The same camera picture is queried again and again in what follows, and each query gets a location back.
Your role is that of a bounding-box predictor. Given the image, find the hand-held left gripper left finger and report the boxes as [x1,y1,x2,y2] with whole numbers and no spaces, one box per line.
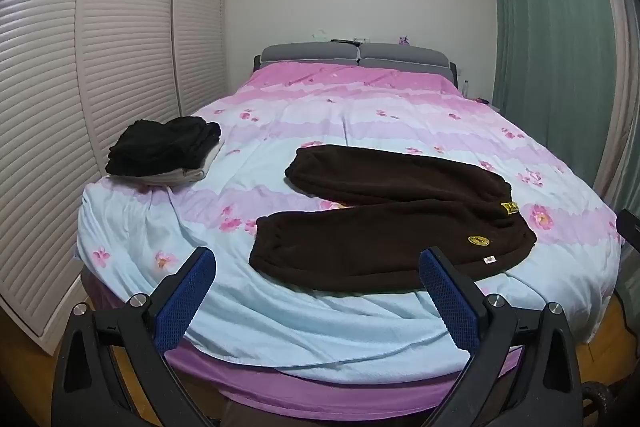
[51,247,218,427]

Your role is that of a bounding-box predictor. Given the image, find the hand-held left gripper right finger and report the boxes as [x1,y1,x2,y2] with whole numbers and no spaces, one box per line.
[419,247,583,427]

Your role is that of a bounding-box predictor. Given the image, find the dark brown fleece pants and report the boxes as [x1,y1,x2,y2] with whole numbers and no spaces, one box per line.
[248,146,537,295]

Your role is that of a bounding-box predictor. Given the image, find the beige folded clothes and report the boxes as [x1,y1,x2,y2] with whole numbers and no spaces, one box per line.
[107,141,224,188]

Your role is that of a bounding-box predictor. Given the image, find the purple bed sheet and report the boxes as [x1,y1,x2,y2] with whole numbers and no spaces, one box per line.
[82,269,526,423]

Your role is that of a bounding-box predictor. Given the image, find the black folded clothes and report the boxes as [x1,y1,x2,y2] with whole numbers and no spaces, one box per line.
[105,118,222,178]

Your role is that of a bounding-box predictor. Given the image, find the dark round object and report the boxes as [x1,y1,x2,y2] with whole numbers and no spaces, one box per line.
[582,382,640,427]

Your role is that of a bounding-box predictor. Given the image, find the pink floral blanket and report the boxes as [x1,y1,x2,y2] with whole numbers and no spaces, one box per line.
[75,61,626,385]

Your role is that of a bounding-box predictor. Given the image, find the white louvered wardrobe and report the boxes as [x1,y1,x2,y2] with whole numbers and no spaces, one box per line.
[0,0,228,355]

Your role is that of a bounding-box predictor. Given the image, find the grey headboard cushion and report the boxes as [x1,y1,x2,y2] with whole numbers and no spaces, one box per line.
[358,43,447,70]
[261,43,361,66]

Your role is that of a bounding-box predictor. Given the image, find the green curtain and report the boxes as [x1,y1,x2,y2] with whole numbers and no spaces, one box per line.
[489,0,623,202]

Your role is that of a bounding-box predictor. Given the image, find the beige curtain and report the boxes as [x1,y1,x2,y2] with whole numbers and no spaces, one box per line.
[590,0,640,212]

